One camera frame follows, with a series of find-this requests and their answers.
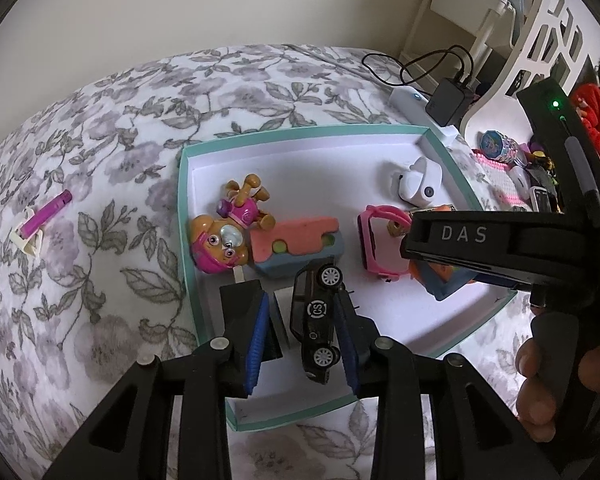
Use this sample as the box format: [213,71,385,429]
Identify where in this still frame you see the white shelf unit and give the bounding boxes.
[415,0,533,84]

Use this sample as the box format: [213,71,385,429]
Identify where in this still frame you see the black rectangular charger block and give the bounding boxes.
[220,280,283,364]

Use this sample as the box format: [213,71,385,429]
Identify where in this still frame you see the smartphone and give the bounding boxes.
[529,186,558,214]

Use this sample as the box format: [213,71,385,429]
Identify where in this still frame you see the black cable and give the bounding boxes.
[362,44,477,89]

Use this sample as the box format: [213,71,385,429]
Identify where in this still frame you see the black toy car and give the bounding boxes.
[289,258,343,385]

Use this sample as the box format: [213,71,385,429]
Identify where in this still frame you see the white computer mouse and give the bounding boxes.
[507,166,530,200]

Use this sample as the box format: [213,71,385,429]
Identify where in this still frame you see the white power strip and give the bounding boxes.
[389,86,460,145]

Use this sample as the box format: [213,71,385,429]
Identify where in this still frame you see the white cutout basket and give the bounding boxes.
[460,0,600,148]

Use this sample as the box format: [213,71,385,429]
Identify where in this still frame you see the purple lighter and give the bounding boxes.
[20,190,72,238]

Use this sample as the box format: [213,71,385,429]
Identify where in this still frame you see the white cube charger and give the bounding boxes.
[272,287,296,350]

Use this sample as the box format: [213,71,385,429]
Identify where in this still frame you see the white kids smartwatch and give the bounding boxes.
[392,156,443,208]

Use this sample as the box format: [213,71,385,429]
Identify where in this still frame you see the pink blue toy box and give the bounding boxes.
[250,217,344,280]

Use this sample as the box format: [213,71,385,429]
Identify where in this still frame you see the pink kids smartwatch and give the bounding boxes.
[358,205,412,282]

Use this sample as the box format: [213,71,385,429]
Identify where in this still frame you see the black power adapter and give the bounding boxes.
[425,78,474,127]

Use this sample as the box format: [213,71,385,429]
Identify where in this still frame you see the orange puppy toy figure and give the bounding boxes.
[189,174,276,274]

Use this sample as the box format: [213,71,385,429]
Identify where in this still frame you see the blue orange toy knife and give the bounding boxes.
[408,259,477,301]

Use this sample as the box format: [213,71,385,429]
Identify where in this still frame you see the pink white knitted mat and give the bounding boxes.
[474,150,531,210]

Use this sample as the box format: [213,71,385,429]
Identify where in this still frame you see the teal white box tray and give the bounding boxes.
[178,125,514,431]

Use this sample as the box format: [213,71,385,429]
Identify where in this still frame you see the cream hair claw clip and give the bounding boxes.
[8,207,44,258]

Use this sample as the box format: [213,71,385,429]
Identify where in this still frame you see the person's right hand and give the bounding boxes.
[515,338,556,443]

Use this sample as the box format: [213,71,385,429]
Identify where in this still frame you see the floral grey white blanket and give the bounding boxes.
[0,46,530,479]

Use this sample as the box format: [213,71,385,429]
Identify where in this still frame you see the gold black patterned bar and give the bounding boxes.
[387,221,411,238]

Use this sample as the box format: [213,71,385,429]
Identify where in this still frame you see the red white glue bottle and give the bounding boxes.
[422,205,457,212]

